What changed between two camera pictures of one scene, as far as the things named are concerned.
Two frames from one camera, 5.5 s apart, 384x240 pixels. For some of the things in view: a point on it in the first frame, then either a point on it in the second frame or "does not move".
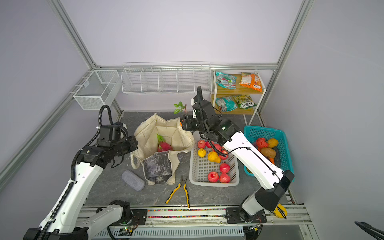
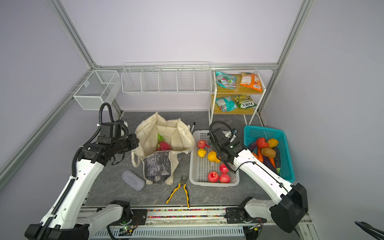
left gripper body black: (123, 147) does not move
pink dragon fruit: (162, 145) does not move
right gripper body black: (194, 125) -> (219, 153)
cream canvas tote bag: (159, 167) does not move
